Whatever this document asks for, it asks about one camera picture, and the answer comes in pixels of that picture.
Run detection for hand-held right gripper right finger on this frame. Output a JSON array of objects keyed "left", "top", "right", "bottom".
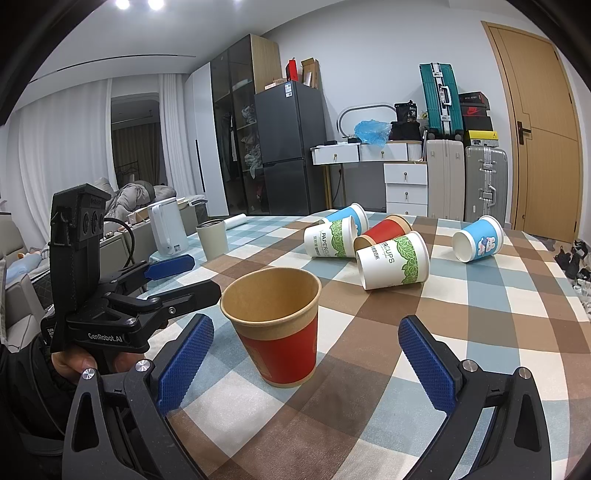
[{"left": 398, "top": 315, "right": 552, "bottom": 480}]

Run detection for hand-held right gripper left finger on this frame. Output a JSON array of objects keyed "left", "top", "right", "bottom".
[{"left": 62, "top": 314, "right": 215, "bottom": 480}]

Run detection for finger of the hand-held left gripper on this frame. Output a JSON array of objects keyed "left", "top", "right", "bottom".
[
  {"left": 109, "top": 278, "right": 223, "bottom": 329},
  {"left": 98, "top": 254, "right": 196, "bottom": 296}
]

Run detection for red and kraft paper cup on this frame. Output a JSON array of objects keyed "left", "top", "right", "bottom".
[
  {"left": 220, "top": 268, "right": 322, "bottom": 388},
  {"left": 353, "top": 215, "right": 413, "bottom": 252}
]

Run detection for person's left forearm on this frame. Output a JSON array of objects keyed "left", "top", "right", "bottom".
[{"left": 0, "top": 335, "right": 78, "bottom": 444}]

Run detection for white green leaf paper cup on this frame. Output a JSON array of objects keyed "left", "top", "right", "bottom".
[
  {"left": 355, "top": 231, "right": 430, "bottom": 291},
  {"left": 303, "top": 216, "right": 358, "bottom": 259}
]

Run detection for blue cartoon print paper cup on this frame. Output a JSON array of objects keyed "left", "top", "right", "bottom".
[{"left": 451, "top": 215, "right": 504, "bottom": 264}]

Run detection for person's left hand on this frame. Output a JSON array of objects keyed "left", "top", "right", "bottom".
[{"left": 50, "top": 346, "right": 149, "bottom": 377}]

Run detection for white electric kettle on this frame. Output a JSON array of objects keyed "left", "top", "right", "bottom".
[{"left": 148, "top": 198, "right": 189, "bottom": 258}]

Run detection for grey green tumbler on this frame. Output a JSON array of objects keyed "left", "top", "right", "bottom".
[{"left": 196, "top": 220, "right": 229, "bottom": 260}]

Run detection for checkered tablecloth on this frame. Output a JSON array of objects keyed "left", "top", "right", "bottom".
[{"left": 152, "top": 212, "right": 591, "bottom": 480}]

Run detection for grey clothes pile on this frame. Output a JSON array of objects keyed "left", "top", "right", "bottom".
[{"left": 108, "top": 182, "right": 179, "bottom": 219}]

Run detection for white sheer curtain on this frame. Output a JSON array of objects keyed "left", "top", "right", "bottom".
[
  {"left": 14, "top": 78, "right": 114, "bottom": 232},
  {"left": 157, "top": 74, "right": 195, "bottom": 199}
]

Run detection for white tall cabinet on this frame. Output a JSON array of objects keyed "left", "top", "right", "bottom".
[{"left": 184, "top": 62, "right": 229, "bottom": 217}]

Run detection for dark grey refrigerator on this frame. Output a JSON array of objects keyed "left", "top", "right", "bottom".
[{"left": 254, "top": 82, "right": 329, "bottom": 217}]

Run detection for pile of shoes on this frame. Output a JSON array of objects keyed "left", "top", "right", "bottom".
[{"left": 553, "top": 237, "right": 591, "bottom": 298}]

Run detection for white drawer unit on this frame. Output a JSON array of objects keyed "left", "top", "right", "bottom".
[{"left": 383, "top": 162, "right": 428, "bottom": 217}]

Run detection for white suitcase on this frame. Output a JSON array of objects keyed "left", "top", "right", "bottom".
[{"left": 425, "top": 138, "right": 466, "bottom": 221}]

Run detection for glass door wardrobe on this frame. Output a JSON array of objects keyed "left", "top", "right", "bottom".
[{"left": 210, "top": 34, "right": 282, "bottom": 217}]

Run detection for silver suitcase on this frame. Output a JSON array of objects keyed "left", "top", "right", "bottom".
[{"left": 464, "top": 145, "right": 509, "bottom": 224}]

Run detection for white vanity desk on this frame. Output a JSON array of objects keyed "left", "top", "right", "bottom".
[{"left": 310, "top": 141, "right": 426, "bottom": 213}]

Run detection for oval mirror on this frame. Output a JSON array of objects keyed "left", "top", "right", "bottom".
[{"left": 338, "top": 104, "right": 398, "bottom": 139}]

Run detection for yellow and black shoe box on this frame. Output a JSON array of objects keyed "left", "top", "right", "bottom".
[{"left": 466, "top": 130, "right": 501, "bottom": 148}]

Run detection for blue plastic bag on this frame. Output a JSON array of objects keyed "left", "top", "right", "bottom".
[{"left": 353, "top": 120, "right": 391, "bottom": 147}]

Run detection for open cardboard box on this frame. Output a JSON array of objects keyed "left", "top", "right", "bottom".
[{"left": 300, "top": 58, "right": 321, "bottom": 89}]

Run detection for black bag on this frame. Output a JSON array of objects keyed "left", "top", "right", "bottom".
[{"left": 390, "top": 100, "right": 422, "bottom": 141}]

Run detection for teal suitcase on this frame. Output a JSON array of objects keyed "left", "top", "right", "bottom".
[{"left": 419, "top": 63, "right": 465, "bottom": 141}]

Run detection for wooden door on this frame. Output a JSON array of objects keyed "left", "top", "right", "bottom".
[{"left": 480, "top": 21, "right": 583, "bottom": 243}]

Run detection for black cable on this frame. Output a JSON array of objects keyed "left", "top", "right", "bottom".
[{"left": 104, "top": 217, "right": 139, "bottom": 269}]

